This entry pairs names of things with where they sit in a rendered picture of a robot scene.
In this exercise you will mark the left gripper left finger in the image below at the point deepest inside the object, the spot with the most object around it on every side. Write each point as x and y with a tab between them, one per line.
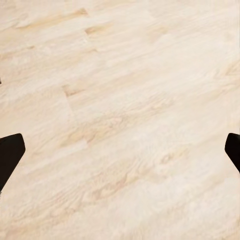
12	149

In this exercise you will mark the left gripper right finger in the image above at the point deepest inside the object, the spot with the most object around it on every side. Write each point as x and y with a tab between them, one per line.
232	148

